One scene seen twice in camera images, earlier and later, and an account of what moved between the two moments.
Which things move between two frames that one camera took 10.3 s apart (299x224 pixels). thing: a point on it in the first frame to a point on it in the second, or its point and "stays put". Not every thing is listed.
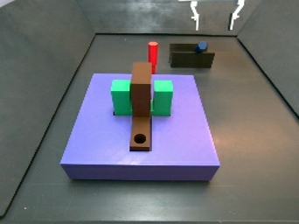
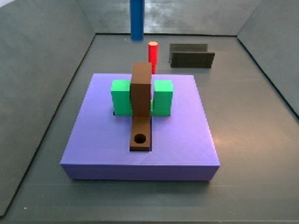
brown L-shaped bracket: x=142 y=109 stays put
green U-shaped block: x=162 y=100 stays put
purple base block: x=183 y=154 stays put
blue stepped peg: x=201 y=47 to x=136 y=17
